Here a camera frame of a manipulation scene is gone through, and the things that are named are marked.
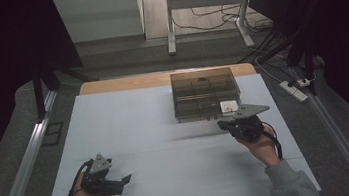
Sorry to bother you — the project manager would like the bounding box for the white square cartoon print coaster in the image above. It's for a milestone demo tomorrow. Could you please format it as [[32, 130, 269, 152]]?
[[218, 98, 240, 117]]

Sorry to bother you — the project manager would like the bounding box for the white table mat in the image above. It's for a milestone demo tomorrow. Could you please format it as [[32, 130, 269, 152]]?
[[26, 67, 324, 196]]

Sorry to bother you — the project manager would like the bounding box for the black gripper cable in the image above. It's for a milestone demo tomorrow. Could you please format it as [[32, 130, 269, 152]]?
[[260, 118, 285, 162], [59, 158, 98, 196]]

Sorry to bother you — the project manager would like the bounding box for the white cabinet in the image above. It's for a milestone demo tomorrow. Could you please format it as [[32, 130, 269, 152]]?
[[51, 0, 149, 47]]

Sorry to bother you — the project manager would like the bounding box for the aluminium rail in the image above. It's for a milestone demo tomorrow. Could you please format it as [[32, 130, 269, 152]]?
[[0, 88, 72, 196], [288, 59, 349, 196]]

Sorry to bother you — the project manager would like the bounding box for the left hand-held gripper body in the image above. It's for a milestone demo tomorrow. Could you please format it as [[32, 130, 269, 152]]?
[[77, 150, 125, 196]]

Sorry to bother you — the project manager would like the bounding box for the black floor cable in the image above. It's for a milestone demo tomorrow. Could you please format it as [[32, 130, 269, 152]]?
[[171, 1, 246, 36]]

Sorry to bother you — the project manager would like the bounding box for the white power cable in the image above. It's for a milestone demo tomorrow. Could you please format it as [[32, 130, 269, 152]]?
[[253, 54, 286, 88]]

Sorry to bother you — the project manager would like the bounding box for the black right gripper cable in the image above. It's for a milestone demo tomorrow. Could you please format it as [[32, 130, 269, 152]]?
[[260, 118, 285, 162]]

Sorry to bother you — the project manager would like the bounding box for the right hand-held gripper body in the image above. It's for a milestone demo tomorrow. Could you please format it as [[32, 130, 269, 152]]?
[[224, 101, 274, 146]]

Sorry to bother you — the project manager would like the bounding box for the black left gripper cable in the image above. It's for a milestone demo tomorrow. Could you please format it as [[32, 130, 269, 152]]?
[[59, 158, 98, 196]]

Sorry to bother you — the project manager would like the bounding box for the dark square floor plate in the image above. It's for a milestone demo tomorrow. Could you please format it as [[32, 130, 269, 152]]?
[[39, 121, 67, 148]]

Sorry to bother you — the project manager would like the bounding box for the white plug adapter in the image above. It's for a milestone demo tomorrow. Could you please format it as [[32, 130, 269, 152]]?
[[295, 75, 318, 89]]

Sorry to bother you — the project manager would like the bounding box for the white power strip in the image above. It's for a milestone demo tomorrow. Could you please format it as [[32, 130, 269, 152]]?
[[278, 77, 310, 105]]

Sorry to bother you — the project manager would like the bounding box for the person's right hand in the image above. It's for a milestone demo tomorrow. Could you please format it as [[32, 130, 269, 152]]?
[[235, 123, 284, 172]]

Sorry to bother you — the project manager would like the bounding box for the black metal stand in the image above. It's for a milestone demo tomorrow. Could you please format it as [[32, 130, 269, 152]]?
[[234, 25, 321, 106], [29, 58, 104, 122]]

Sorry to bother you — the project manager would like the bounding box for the transparent brown compartment box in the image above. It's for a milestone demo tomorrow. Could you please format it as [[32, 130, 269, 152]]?
[[169, 65, 244, 125]]

